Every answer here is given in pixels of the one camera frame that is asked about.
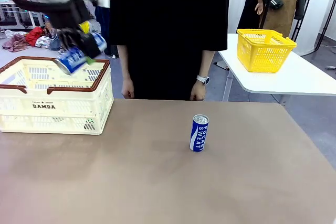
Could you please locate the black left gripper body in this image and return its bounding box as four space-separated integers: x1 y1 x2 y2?
49 0 92 33

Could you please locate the blue Pocari Sweat can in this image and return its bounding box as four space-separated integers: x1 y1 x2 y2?
189 114 210 153
54 31 108 76

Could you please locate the person's left forearm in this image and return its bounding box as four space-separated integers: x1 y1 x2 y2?
196 49 216 78

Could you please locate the person's right forearm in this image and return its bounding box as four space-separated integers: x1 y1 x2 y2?
117 45 135 82

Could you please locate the yellow plastic basket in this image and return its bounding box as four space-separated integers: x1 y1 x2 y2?
236 28 298 73

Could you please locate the person's right hand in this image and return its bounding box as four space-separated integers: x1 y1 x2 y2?
121 78 135 99

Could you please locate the person's left hand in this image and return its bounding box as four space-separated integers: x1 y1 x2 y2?
190 81 208 101

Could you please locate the blue jeans cloth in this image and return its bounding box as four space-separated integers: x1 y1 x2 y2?
48 35 62 51

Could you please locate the yellow cloth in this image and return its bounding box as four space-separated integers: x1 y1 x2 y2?
78 22 92 35

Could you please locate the red cloth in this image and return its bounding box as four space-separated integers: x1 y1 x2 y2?
25 26 45 47

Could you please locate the pink patterned cloth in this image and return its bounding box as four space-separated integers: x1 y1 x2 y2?
2 34 29 52

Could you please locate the white metal rack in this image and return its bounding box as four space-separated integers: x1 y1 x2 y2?
0 0 48 30

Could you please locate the person in black clothes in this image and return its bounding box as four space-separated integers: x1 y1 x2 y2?
109 0 234 101

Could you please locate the white wrist watch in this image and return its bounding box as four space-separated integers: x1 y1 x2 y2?
196 74 211 86

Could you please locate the white folding table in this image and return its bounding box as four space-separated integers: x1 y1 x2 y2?
214 33 336 103

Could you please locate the black light stand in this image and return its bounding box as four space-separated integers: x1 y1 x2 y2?
314 0 336 51
290 0 319 42

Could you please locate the cream basket with brown handles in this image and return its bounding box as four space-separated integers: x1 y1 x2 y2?
0 56 115 135

